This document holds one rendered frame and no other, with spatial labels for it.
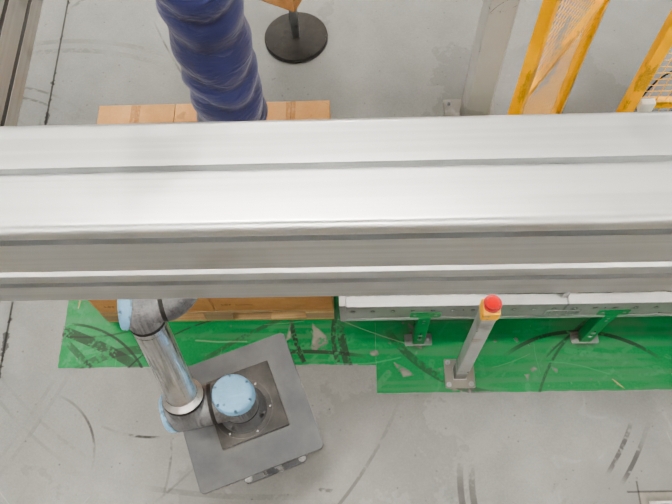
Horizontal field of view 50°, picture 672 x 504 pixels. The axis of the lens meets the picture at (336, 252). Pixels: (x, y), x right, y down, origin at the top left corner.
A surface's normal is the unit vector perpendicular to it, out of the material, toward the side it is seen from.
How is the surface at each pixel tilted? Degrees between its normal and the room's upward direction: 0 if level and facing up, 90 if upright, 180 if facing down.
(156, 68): 0
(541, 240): 90
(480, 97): 90
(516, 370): 0
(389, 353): 0
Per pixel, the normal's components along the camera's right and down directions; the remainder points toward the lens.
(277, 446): -0.04, -0.41
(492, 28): 0.00, 0.91
